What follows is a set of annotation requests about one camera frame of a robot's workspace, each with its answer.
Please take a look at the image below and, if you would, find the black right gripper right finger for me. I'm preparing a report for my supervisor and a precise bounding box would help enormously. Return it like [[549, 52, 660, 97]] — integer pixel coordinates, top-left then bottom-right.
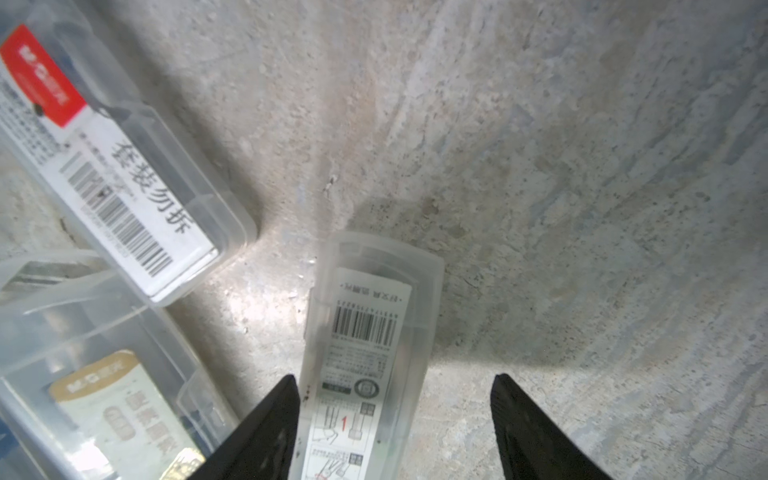
[[490, 374, 609, 480]]

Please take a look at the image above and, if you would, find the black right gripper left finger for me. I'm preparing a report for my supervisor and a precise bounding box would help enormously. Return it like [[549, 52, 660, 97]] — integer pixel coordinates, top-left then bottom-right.
[[190, 375, 300, 480]]

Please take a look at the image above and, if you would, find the clear case barcode label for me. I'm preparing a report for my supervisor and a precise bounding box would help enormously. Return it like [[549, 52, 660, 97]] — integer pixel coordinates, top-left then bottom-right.
[[289, 231, 445, 479]]

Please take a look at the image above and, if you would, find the clear case gold label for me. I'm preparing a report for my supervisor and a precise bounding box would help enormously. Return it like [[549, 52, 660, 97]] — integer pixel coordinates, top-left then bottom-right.
[[1, 250, 237, 479]]

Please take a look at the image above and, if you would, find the clear case red label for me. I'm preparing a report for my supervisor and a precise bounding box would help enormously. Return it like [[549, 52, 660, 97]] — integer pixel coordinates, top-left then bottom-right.
[[1, 1, 257, 306]]

